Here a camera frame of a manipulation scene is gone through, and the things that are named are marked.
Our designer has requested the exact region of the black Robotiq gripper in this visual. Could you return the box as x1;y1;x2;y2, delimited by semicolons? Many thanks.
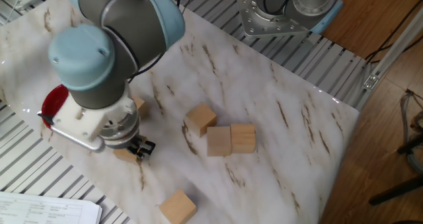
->
124;133;157;162

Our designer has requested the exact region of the light wooden cube block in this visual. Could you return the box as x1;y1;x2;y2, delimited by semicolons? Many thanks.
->
159;188;198;224
184;101;218;139
206;126;232;157
112;135;149;165
132;94;150;120
230;123;256;155

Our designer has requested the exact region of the white printed paper stack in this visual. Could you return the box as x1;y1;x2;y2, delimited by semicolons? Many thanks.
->
0;190;103;224

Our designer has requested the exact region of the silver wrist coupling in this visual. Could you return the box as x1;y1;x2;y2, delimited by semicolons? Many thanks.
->
98;98;141;149

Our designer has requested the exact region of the red glossy bowl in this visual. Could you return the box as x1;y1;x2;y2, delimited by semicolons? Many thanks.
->
41;84;70;130

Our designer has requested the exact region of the white marble pattern board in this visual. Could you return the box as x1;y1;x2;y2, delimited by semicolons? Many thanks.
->
0;0;360;224

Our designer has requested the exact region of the black chair base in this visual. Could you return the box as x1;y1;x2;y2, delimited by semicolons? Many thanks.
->
367;133;423;207

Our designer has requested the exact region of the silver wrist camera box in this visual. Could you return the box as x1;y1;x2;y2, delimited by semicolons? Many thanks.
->
37;111;107;153

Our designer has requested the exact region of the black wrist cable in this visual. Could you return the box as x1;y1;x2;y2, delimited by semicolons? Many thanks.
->
127;0;199;85

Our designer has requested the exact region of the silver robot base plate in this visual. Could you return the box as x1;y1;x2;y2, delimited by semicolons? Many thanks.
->
236;0;311;38

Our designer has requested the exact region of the black floor cable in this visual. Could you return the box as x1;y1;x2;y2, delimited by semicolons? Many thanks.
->
364;0;423;65

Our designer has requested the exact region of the aluminium frame profile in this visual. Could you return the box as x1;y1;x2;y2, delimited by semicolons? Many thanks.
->
362;6;423;92

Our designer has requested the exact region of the grey cable bundle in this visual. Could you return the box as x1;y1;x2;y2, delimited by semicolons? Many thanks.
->
399;89;423;174

